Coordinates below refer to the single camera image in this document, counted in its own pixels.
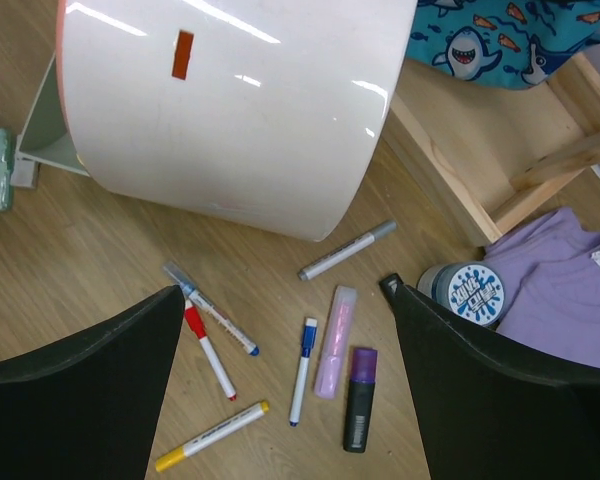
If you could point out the yellow capped white marker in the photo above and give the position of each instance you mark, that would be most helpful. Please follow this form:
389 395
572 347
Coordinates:
211 436

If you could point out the blue capped white marker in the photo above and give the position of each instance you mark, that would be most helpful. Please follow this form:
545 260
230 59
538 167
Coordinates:
307 344

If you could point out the black purple highlighter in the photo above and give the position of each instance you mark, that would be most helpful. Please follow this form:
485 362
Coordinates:
360 394

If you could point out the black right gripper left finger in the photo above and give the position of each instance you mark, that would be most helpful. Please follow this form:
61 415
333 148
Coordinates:
87 406

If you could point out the red capped white marker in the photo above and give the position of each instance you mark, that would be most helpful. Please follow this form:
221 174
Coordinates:
196 325

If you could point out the white grey eraser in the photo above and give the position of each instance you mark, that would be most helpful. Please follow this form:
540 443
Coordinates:
25 174

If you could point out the clear capped blue pen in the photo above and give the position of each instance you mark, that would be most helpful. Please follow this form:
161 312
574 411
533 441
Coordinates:
199 299

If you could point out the pink highlighter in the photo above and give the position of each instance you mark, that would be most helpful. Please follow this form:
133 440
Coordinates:
335 343

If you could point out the grey silver marker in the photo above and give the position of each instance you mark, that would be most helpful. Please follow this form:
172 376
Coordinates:
346 251

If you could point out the round blue white tin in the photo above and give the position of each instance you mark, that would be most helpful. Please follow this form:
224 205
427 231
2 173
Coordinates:
473 291

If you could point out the wooden clothes rack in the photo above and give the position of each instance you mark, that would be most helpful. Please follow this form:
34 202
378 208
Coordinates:
487 157

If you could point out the purple folded cloth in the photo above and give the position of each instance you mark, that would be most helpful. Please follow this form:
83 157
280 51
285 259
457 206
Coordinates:
550 269

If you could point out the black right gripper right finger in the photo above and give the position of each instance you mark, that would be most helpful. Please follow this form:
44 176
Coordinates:
489 407

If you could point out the blue shark print cloth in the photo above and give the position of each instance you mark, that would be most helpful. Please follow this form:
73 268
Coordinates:
505 44

